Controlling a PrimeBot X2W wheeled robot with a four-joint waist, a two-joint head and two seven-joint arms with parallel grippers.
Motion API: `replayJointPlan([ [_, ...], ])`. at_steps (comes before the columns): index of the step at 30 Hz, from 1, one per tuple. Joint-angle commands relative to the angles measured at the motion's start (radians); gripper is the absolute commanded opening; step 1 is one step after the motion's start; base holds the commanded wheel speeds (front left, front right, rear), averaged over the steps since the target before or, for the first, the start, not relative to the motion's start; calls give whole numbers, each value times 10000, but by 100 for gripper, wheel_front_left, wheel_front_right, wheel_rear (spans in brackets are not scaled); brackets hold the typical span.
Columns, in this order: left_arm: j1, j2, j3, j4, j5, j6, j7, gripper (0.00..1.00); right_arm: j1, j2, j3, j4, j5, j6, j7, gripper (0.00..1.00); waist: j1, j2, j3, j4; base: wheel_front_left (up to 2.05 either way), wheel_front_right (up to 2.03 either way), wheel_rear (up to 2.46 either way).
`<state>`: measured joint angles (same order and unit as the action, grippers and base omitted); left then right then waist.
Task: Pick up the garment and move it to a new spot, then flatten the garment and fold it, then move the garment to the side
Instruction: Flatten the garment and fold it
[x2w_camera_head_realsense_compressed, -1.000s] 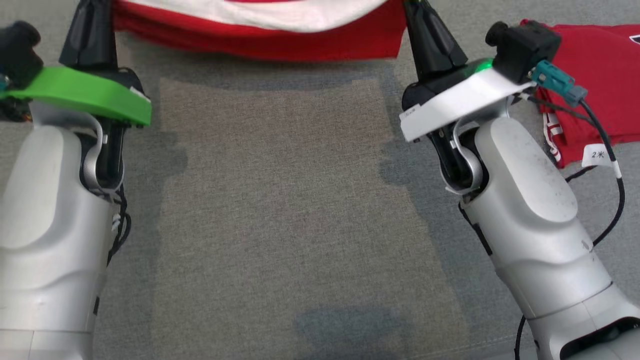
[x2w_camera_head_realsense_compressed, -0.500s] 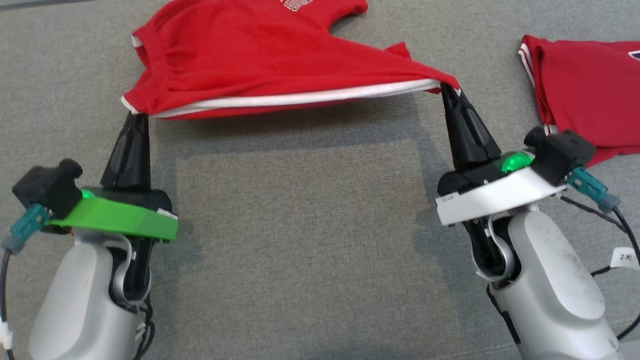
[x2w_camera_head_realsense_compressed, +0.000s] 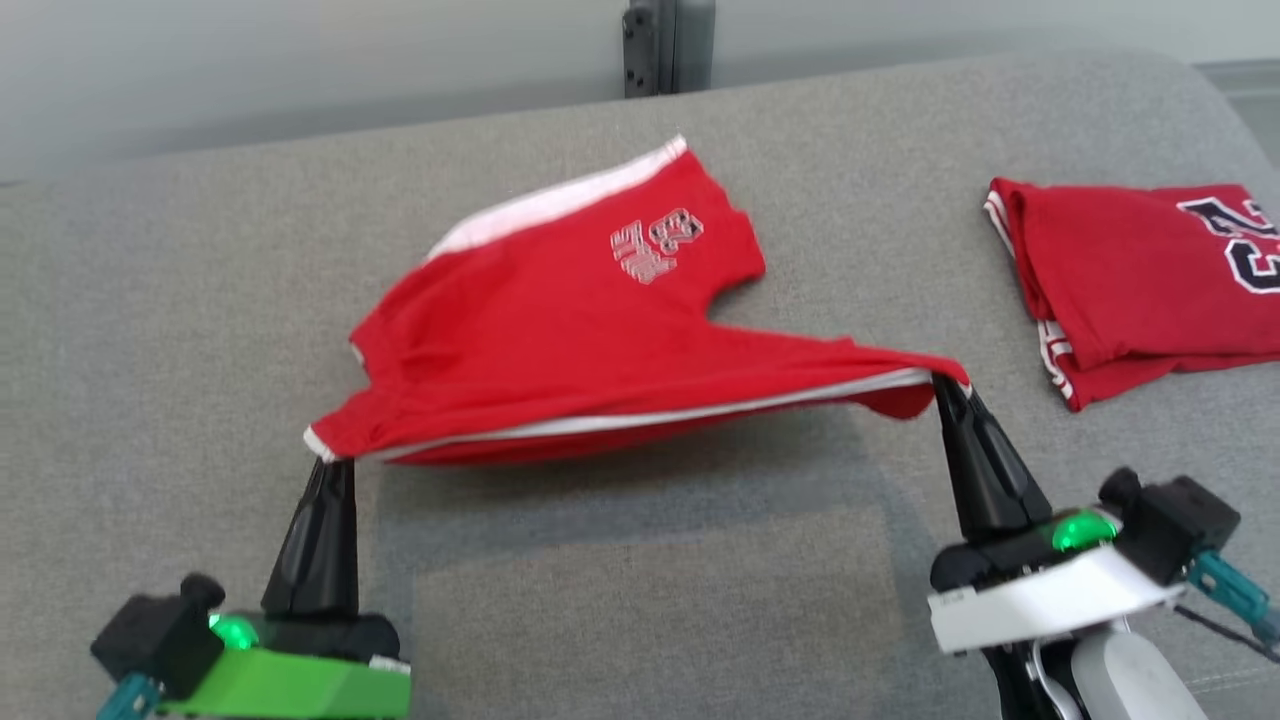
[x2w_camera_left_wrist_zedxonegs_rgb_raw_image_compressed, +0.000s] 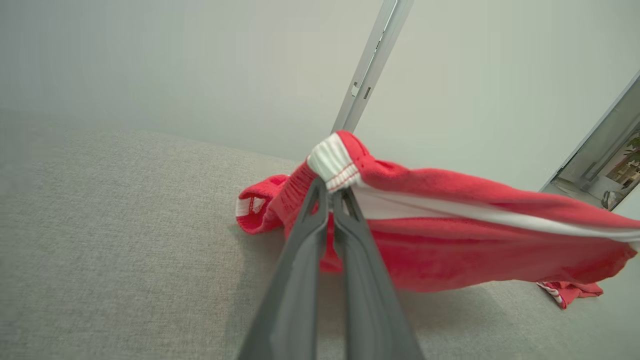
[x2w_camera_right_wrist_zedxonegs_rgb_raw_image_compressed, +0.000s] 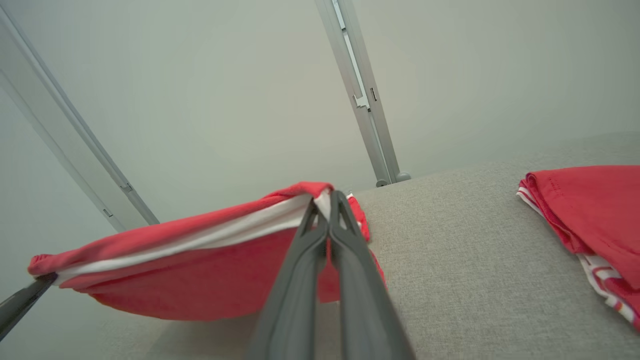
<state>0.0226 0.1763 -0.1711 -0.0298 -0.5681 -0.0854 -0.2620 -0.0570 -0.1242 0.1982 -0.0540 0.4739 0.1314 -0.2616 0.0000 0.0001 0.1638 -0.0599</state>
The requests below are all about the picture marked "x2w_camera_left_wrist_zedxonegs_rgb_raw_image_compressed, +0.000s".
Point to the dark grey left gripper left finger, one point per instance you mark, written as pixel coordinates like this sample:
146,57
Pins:
292,300

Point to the red garment with white stripes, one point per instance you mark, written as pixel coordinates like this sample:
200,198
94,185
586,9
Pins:
450,250

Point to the plain white partition panel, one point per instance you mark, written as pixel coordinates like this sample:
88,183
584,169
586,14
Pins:
175,65

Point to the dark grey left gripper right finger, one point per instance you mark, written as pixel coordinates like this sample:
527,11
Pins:
372,310

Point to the grey fabric sofa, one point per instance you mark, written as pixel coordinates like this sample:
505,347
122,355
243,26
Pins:
125,250

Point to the metal partition post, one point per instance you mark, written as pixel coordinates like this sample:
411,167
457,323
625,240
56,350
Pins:
372,60

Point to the glass doorway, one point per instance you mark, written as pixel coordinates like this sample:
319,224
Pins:
607,160

